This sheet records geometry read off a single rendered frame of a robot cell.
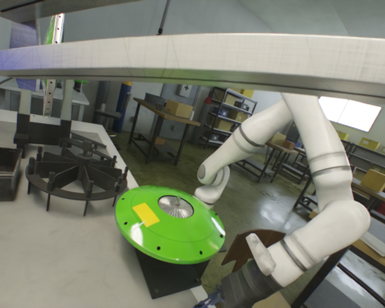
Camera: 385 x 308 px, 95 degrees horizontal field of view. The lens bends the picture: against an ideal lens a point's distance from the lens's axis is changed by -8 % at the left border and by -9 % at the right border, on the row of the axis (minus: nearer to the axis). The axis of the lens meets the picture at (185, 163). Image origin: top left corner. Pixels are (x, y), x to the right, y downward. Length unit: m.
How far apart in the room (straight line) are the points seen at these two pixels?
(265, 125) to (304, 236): 0.30
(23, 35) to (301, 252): 0.50
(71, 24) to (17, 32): 4.73
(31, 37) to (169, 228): 0.40
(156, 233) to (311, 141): 0.38
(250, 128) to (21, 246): 0.68
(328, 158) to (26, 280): 0.67
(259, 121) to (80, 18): 4.71
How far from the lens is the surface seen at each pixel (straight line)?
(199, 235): 0.50
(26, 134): 1.09
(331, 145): 0.45
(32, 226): 0.70
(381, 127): 9.29
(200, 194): 0.75
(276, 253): 0.43
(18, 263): 0.61
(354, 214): 0.41
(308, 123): 0.46
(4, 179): 0.75
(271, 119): 0.58
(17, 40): 0.28
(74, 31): 5.00
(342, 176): 0.44
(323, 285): 2.26
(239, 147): 0.59
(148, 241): 0.45
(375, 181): 4.44
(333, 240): 0.42
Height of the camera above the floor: 1.38
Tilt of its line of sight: 19 degrees down
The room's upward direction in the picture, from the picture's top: 19 degrees clockwise
